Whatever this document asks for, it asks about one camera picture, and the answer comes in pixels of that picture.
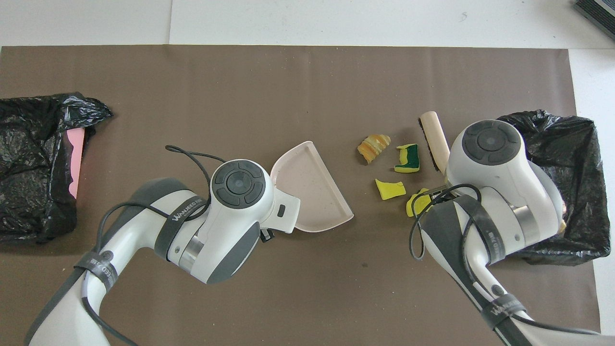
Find crumpled black trash bag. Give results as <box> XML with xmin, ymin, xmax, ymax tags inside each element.
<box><xmin>0</xmin><ymin>92</ymin><xmax>113</xmax><ymax>243</ymax></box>

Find brown paper table mat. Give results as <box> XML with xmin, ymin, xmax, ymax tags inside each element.
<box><xmin>0</xmin><ymin>45</ymin><xmax>602</xmax><ymax>346</ymax></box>

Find pink bin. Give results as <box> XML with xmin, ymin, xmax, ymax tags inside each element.
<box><xmin>66</xmin><ymin>127</ymin><xmax>86</xmax><ymax>200</ymax></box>

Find beige plastic dustpan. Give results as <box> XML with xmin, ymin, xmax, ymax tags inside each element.
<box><xmin>270</xmin><ymin>140</ymin><xmax>355</xmax><ymax>233</ymax></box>

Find green and yellow sponge piece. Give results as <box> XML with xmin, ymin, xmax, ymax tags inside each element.
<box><xmin>394</xmin><ymin>143</ymin><xmax>421</xmax><ymax>173</ymax></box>

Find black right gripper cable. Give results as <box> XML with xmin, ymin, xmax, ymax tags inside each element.
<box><xmin>408</xmin><ymin>184</ymin><xmax>601</xmax><ymax>337</ymax></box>

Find bin lined with black bag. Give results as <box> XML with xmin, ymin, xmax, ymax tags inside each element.
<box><xmin>497</xmin><ymin>109</ymin><xmax>612</xmax><ymax>266</ymax></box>

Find small yellow sponge wedge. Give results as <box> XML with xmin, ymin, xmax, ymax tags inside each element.
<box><xmin>375</xmin><ymin>178</ymin><xmax>407</xmax><ymax>201</ymax></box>

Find orange striped croissant piece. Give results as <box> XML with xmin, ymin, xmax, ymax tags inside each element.
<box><xmin>357</xmin><ymin>134</ymin><xmax>392</xmax><ymax>164</ymax></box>

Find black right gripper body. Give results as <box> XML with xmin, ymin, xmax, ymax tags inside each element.
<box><xmin>430</xmin><ymin>186</ymin><xmax>462</xmax><ymax>202</ymax></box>

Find large yellow sponge piece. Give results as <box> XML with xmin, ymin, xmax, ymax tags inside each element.
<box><xmin>406</xmin><ymin>187</ymin><xmax>433</xmax><ymax>218</ymax></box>

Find beige hand brush black bristles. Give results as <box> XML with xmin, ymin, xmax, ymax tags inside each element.
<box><xmin>418</xmin><ymin>111</ymin><xmax>451</xmax><ymax>173</ymax></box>

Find dark ribbed device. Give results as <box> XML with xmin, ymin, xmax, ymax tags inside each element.
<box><xmin>573</xmin><ymin>0</ymin><xmax>615</xmax><ymax>41</ymax></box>

